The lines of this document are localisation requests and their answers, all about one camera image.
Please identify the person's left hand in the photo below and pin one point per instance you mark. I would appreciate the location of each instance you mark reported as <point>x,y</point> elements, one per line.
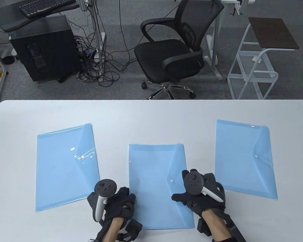
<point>121,204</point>

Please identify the person's right hand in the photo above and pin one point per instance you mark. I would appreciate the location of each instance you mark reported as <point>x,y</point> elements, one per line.
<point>204,204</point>

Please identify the blue plastic snap folder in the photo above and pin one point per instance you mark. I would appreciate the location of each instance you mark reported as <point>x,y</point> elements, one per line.
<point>60,171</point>
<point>240,146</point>
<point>154,176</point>

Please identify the person's right forearm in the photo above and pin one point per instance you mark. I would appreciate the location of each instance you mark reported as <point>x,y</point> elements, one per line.
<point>214,227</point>

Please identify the person's left forearm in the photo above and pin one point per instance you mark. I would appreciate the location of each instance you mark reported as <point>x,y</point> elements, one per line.
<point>113,230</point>

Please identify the grey and white handheld controller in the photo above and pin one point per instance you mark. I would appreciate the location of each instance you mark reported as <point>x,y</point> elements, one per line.
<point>105,187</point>
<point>193,182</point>

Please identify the white power strip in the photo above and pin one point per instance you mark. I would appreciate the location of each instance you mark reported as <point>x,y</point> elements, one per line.
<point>97,58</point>

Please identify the black mesh office chair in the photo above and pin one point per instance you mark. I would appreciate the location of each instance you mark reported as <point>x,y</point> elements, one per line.
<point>166,53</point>

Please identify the black computer tower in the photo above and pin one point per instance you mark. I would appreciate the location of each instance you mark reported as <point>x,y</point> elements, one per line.
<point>45,50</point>

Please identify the silver aluminium desk leg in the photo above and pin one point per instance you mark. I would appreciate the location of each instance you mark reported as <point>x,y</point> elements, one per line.
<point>98,32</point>

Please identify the black round disc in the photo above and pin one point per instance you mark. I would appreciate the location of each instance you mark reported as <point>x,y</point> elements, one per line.
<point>8,60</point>

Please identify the white side table brown top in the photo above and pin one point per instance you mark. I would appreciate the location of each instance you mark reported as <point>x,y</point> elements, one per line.
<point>272,32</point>

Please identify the black curved desk top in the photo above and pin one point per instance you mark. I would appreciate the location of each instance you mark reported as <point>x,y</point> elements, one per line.
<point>7,24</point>

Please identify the black keyboard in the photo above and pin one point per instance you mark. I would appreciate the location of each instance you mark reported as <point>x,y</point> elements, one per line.
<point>40,6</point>

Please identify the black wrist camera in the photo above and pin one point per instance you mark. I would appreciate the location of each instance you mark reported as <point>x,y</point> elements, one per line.
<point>134,227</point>
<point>202,227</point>

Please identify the white desk frame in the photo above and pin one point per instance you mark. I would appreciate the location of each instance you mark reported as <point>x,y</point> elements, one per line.
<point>216,37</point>

